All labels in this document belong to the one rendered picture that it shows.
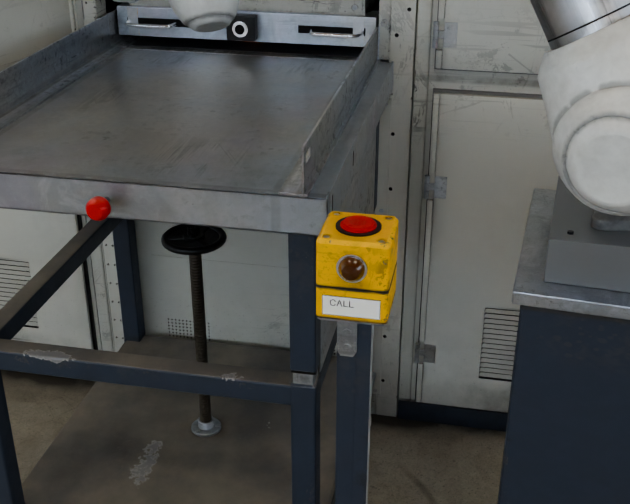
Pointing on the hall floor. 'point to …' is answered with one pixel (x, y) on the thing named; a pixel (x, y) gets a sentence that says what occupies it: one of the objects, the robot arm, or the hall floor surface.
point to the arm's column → (578, 411)
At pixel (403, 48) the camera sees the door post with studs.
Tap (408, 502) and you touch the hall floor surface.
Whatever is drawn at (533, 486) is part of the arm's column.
